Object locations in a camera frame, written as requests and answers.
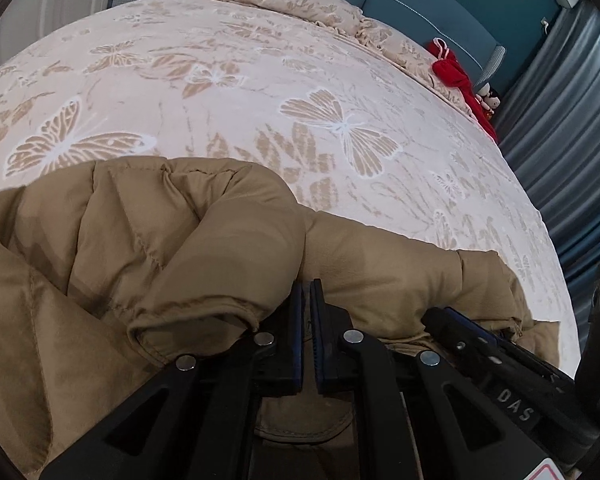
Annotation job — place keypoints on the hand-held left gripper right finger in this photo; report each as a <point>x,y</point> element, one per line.
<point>335,360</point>

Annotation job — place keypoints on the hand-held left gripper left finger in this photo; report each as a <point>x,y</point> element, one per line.
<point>280,360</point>

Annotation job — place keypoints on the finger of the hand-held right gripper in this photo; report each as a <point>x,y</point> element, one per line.
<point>480,347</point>

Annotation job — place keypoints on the tan quilted coat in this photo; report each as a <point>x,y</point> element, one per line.
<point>130,260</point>

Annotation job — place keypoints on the blue-grey curtain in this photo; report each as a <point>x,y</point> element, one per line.
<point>565,135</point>

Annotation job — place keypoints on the red garment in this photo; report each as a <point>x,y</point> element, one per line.
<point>452,72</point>

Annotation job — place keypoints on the butterfly print bedspread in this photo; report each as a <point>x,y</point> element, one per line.
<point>280,60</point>

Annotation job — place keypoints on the butterfly print pillows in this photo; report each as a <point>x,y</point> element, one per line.
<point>430,0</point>

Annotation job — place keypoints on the white panelled wardrobe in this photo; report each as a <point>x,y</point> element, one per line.
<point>45,5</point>

